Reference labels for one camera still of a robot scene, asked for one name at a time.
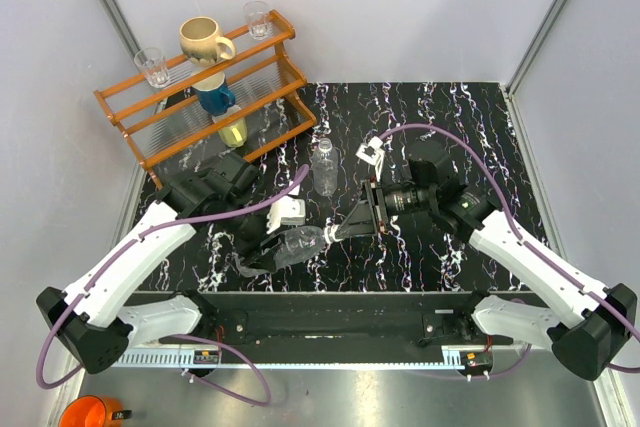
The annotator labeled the clear drinking glass right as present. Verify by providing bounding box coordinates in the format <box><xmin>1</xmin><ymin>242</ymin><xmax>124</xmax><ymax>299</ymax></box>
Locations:
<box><xmin>243</xmin><ymin>1</ymin><xmax>271</xmax><ymax>41</ymax></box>

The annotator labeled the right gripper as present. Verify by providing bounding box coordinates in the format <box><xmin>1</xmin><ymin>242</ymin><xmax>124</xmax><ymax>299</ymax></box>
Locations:
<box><xmin>335</xmin><ymin>174</ymin><xmax>435</xmax><ymax>239</ymax></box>

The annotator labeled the orange wooden shelf rack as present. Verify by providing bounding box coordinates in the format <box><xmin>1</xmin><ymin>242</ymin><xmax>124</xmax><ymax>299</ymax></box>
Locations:
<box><xmin>95</xmin><ymin>10</ymin><xmax>317</xmax><ymax>188</ymax></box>

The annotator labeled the yellow ceramic mug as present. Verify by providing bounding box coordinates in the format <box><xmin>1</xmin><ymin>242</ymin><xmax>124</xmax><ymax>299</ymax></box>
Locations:
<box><xmin>212</xmin><ymin>105</ymin><xmax>248</xmax><ymax>148</ymax></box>

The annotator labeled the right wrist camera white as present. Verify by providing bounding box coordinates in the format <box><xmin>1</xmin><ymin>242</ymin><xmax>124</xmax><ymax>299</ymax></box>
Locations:
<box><xmin>356</xmin><ymin>136</ymin><xmax>385</xmax><ymax>181</ymax></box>

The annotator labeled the clear plastic bottle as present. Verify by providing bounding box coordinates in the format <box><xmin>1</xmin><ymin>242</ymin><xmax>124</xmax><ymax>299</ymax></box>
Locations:
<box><xmin>235</xmin><ymin>225</ymin><xmax>327</xmax><ymax>277</ymax></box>
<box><xmin>311</xmin><ymin>138</ymin><xmax>339</xmax><ymax>197</ymax></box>

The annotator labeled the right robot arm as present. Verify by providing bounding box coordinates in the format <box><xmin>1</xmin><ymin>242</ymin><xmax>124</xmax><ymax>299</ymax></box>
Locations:
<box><xmin>325</xmin><ymin>141</ymin><xmax>638</xmax><ymax>381</ymax></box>

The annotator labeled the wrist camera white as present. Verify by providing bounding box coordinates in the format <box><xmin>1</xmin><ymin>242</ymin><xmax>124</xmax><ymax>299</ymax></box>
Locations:
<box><xmin>356</xmin><ymin>136</ymin><xmax>385</xmax><ymax>181</ymax></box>
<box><xmin>266</xmin><ymin>196</ymin><xmax>306</xmax><ymax>234</ymax></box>

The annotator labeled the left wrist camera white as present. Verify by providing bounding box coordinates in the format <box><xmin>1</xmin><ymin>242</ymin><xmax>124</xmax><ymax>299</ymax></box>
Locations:
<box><xmin>266</xmin><ymin>196</ymin><xmax>306</xmax><ymax>234</ymax></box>

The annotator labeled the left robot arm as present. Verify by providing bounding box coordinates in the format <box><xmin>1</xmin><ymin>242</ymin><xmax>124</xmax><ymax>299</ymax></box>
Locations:
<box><xmin>36</xmin><ymin>153</ymin><xmax>266</xmax><ymax>374</ymax></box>

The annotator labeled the orange cup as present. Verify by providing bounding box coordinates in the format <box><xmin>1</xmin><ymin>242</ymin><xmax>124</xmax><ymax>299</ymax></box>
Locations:
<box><xmin>58</xmin><ymin>395</ymin><xmax>132</xmax><ymax>427</ymax></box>

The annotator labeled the blue ceramic mug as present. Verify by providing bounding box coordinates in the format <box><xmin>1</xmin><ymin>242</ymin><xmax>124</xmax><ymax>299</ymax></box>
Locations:
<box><xmin>192</xmin><ymin>72</ymin><xmax>236</xmax><ymax>116</ymax></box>

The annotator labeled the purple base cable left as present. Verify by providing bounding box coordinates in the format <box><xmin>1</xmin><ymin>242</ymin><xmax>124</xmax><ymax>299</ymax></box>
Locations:
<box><xmin>182</xmin><ymin>336</ymin><xmax>274</xmax><ymax>407</ymax></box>

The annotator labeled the beige ceramic mug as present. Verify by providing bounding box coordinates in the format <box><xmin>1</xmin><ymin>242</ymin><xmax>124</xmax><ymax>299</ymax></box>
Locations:
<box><xmin>179</xmin><ymin>17</ymin><xmax>237</xmax><ymax>67</ymax></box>

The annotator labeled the clear drinking glass left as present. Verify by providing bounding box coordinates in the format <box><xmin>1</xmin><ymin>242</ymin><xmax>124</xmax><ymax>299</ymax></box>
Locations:
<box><xmin>134</xmin><ymin>47</ymin><xmax>170</xmax><ymax>89</ymax></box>

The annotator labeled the white bottle cap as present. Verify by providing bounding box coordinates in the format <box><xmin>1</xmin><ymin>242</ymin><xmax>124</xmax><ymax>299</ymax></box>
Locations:
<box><xmin>323</xmin><ymin>225</ymin><xmax>342</xmax><ymax>245</ymax></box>

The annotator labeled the clear drinking glass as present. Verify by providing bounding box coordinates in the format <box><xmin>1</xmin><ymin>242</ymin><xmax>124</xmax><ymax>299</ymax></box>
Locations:
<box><xmin>134</xmin><ymin>47</ymin><xmax>170</xmax><ymax>89</ymax></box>
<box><xmin>243</xmin><ymin>1</ymin><xmax>271</xmax><ymax>41</ymax></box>

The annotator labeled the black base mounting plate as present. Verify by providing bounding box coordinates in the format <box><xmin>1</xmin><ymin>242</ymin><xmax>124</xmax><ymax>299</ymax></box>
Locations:
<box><xmin>161</xmin><ymin>291</ymin><xmax>507</xmax><ymax>349</ymax></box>

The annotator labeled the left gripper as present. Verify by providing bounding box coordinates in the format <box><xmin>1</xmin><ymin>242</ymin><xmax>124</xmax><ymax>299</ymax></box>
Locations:
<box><xmin>220</xmin><ymin>195</ymin><xmax>287</xmax><ymax>272</ymax></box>

